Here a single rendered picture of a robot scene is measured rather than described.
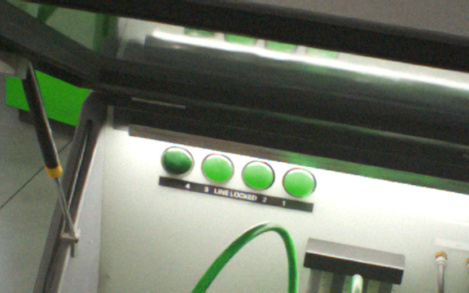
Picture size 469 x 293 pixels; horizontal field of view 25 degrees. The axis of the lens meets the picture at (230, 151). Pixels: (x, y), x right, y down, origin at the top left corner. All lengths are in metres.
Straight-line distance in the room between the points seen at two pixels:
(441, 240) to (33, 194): 2.69
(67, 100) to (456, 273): 2.95
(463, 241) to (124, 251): 0.51
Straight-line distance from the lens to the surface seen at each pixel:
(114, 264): 1.66
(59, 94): 4.35
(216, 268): 1.25
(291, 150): 1.46
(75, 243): 1.46
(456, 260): 1.56
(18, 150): 4.36
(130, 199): 1.58
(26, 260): 3.70
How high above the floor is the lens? 2.13
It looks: 29 degrees down
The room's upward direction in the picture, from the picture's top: 7 degrees clockwise
